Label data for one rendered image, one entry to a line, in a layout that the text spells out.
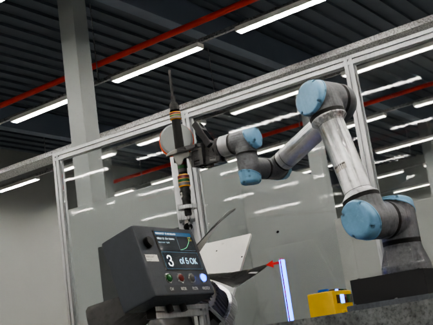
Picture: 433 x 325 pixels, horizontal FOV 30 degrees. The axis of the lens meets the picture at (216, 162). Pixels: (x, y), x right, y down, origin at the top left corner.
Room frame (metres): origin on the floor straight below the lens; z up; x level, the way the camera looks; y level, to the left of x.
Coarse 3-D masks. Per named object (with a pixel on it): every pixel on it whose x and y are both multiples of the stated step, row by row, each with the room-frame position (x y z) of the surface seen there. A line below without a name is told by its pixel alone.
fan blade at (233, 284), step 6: (246, 270) 2.80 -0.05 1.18; (252, 270) 2.77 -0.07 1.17; (258, 270) 2.75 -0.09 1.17; (210, 276) 2.78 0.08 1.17; (216, 276) 2.77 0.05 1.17; (222, 276) 2.76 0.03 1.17; (228, 276) 2.75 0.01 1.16; (234, 276) 2.74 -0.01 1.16; (240, 276) 2.73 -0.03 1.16; (246, 276) 2.72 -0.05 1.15; (252, 276) 2.71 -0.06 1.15; (222, 282) 2.70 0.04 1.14; (228, 282) 2.69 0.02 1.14; (234, 282) 2.68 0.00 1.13; (240, 282) 2.68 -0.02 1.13
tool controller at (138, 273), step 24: (120, 240) 1.99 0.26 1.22; (144, 240) 1.98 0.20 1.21; (168, 240) 2.07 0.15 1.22; (192, 240) 2.16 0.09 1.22; (120, 264) 1.99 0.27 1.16; (144, 264) 1.95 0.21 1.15; (192, 264) 2.12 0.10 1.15; (120, 288) 2.00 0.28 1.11; (144, 288) 1.96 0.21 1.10; (168, 288) 1.99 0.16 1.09; (192, 288) 2.08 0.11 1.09; (168, 312) 2.08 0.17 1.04
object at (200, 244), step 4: (228, 212) 2.96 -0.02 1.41; (224, 216) 2.95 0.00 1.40; (220, 220) 2.94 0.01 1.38; (216, 224) 2.92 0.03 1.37; (212, 228) 2.93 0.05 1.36; (208, 232) 2.92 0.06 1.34; (212, 232) 3.06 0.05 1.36; (204, 236) 2.92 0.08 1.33; (208, 236) 3.01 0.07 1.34; (200, 240) 2.93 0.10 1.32; (204, 240) 2.99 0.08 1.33; (200, 244) 2.98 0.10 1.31; (204, 244) 3.06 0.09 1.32; (200, 248) 3.03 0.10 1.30
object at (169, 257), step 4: (164, 252) 2.04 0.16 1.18; (168, 252) 2.05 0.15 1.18; (172, 252) 2.06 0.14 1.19; (164, 256) 2.03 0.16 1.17; (168, 256) 2.04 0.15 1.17; (172, 256) 2.06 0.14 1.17; (164, 260) 2.02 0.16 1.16; (168, 260) 2.04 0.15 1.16; (172, 260) 2.05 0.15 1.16; (168, 264) 2.03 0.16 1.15; (172, 264) 2.04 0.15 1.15; (176, 264) 2.06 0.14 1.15; (168, 268) 2.02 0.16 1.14; (172, 268) 2.04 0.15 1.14; (176, 268) 2.05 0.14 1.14
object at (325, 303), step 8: (312, 296) 2.89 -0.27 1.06; (320, 296) 2.87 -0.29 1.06; (328, 296) 2.86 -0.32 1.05; (312, 304) 2.89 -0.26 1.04; (320, 304) 2.87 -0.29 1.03; (328, 304) 2.86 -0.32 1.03; (336, 304) 2.86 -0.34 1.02; (344, 304) 2.92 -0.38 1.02; (352, 304) 2.98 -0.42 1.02; (312, 312) 2.89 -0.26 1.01; (320, 312) 2.88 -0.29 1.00; (328, 312) 2.86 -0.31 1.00; (336, 312) 2.85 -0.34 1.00
